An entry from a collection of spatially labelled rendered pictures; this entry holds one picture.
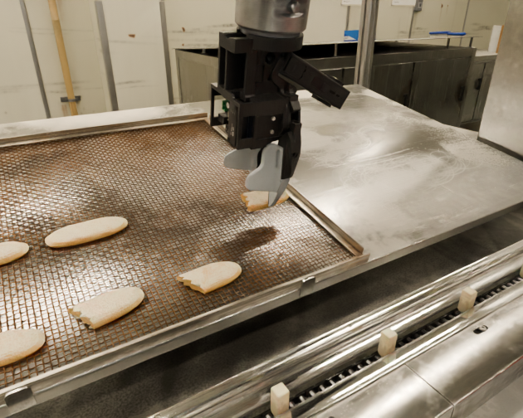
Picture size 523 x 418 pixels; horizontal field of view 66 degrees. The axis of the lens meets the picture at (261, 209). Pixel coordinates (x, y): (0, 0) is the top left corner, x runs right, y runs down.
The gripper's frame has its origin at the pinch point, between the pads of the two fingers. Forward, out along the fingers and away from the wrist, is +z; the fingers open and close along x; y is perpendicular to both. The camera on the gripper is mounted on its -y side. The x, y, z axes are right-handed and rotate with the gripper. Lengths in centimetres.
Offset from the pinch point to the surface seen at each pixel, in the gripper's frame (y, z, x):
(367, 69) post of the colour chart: -73, 5, -57
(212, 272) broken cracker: 11.6, 4.3, 7.5
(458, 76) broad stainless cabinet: -252, 45, -138
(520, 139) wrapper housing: -62, 2, 1
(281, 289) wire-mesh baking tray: 5.7, 4.5, 13.1
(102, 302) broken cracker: 23.7, 4.4, 6.6
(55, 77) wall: -8, 88, -339
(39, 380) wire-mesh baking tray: 30.3, 4.3, 13.1
